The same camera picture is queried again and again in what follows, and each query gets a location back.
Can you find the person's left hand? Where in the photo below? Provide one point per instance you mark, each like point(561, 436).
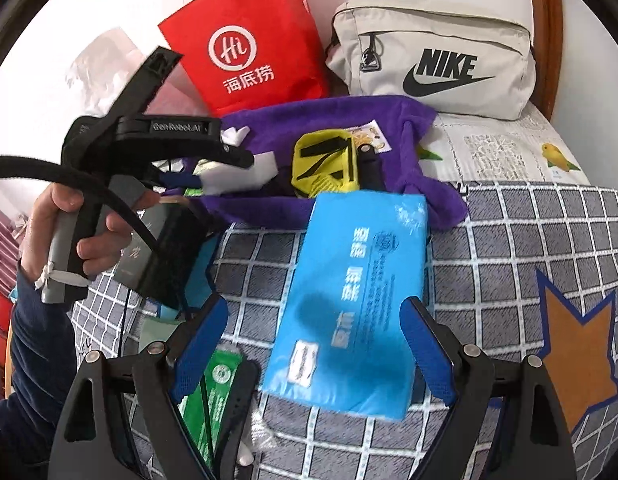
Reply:
point(96, 247)

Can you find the fruit print bed sheet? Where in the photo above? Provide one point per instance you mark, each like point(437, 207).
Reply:
point(494, 145)

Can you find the white plastic shopping bag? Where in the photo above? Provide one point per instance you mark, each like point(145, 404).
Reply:
point(106, 57)

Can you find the dark tea tin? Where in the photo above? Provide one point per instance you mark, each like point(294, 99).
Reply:
point(164, 260)

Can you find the purple towel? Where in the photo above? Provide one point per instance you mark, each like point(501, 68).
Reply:
point(284, 125)

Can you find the pale green packet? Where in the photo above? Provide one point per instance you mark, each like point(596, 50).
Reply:
point(159, 332)

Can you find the white sock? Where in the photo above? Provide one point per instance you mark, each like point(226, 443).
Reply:
point(249, 175)

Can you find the person's left forearm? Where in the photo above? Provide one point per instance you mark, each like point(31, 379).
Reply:
point(34, 355)

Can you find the fruit print packet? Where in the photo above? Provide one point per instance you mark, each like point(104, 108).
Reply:
point(374, 132)

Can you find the red paper bag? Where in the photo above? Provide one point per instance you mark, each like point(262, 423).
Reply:
point(249, 40)

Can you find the yellow mesh bag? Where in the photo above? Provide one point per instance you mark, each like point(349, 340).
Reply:
point(324, 162)

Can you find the green sachet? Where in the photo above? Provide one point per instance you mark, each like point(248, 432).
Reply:
point(216, 390)

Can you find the blue tissue pack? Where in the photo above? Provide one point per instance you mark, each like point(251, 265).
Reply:
point(349, 305)

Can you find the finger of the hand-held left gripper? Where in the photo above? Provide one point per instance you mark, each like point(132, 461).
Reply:
point(149, 77)
point(234, 157)

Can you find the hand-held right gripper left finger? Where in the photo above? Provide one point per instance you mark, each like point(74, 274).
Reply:
point(201, 342)

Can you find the grey checked blanket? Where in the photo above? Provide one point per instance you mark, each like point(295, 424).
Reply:
point(489, 270)

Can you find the grey waist bag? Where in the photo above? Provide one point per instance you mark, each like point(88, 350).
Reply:
point(439, 50)

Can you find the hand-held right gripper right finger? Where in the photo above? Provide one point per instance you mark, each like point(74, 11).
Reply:
point(429, 355)

